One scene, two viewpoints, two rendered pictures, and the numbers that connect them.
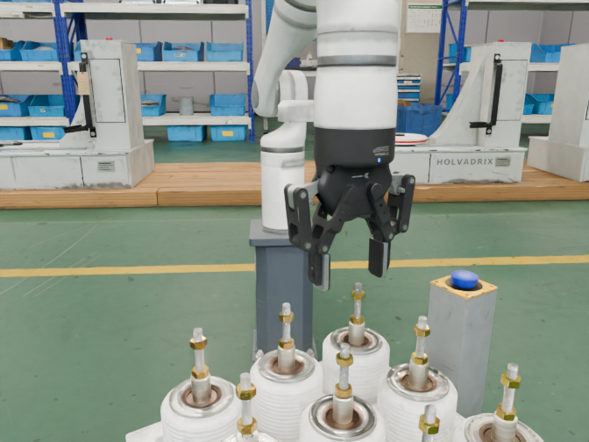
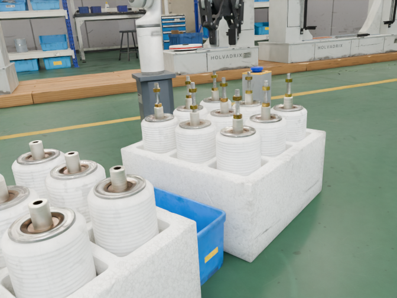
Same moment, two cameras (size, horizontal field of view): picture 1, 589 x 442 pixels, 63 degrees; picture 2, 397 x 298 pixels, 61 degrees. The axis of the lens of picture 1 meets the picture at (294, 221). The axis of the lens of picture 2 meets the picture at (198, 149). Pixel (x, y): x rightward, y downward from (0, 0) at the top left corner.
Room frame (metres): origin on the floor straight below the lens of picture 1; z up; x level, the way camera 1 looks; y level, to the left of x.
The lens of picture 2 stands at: (-0.34, 0.26, 0.46)
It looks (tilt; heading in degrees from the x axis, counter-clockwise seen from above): 20 degrees down; 343
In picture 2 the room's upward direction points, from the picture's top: 3 degrees counter-clockwise
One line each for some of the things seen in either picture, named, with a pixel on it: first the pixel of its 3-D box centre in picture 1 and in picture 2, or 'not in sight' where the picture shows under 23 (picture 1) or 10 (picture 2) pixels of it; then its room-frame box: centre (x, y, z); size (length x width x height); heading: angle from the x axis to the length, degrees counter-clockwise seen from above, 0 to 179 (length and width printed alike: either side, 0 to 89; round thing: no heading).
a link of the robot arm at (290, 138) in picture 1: (282, 113); (146, 6); (1.01, 0.02, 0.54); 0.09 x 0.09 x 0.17; 20
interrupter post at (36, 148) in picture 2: not in sight; (37, 150); (0.32, 0.37, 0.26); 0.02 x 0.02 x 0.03
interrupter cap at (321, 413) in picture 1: (342, 417); (224, 113); (0.45, -0.05, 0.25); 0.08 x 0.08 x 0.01
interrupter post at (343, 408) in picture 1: (343, 406); (224, 107); (0.45, -0.05, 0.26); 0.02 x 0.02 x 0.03
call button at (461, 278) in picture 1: (464, 281); (256, 70); (0.67, -0.26, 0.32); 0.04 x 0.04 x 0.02
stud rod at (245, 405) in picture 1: (246, 409); (193, 99); (0.39, 0.05, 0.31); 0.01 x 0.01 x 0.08
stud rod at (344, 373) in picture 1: (344, 375); (224, 92); (0.45, -0.05, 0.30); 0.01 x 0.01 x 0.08
